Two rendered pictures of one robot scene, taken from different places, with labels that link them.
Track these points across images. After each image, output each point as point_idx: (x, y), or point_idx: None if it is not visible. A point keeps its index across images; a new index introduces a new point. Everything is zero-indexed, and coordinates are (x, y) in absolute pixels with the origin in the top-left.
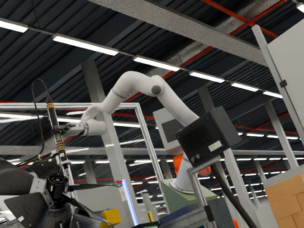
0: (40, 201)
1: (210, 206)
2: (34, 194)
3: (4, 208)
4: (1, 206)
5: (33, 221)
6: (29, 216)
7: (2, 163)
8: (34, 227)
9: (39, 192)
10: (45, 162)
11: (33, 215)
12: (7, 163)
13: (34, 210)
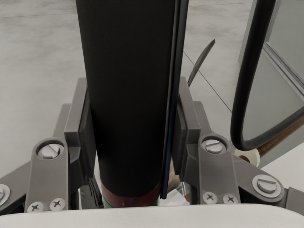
0: (97, 201)
1: None
2: (92, 179)
3: (285, 160)
4: (293, 149)
5: (86, 198)
6: (84, 187)
7: (197, 64)
8: (85, 203)
9: (97, 191)
10: None
11: (87, 194)
12: (192, 74)
13: (89, 193)
